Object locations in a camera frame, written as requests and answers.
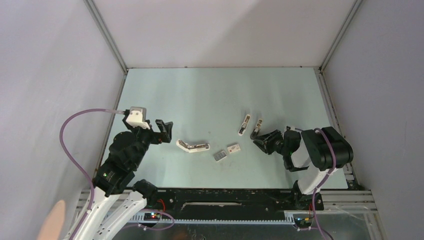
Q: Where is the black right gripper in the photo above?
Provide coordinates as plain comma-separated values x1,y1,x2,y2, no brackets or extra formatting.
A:
252,129,289,156

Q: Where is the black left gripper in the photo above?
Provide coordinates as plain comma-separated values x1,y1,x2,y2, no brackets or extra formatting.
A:
124,116,173,168

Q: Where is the small beige brown stapler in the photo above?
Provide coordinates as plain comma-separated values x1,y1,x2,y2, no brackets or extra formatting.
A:
250,118,263,140

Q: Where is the white stapler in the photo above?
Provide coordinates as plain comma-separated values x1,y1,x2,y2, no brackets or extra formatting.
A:
176,139,211,154

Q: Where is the staple tray with staples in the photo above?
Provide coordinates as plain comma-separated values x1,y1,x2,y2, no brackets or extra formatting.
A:
213,150,228,162

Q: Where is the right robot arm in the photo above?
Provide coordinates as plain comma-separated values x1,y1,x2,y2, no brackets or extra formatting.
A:
250,126,354,209

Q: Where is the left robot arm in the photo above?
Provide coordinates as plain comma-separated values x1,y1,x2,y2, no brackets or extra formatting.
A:
65,116,174,240

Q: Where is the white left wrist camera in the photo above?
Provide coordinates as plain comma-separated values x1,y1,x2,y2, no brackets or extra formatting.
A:
124,106,151,130

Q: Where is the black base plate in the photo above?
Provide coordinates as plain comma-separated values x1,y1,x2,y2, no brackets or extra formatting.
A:
147,188,324,220

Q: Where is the grey cable duct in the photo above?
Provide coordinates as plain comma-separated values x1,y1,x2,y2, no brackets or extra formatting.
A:
128,212,298,225

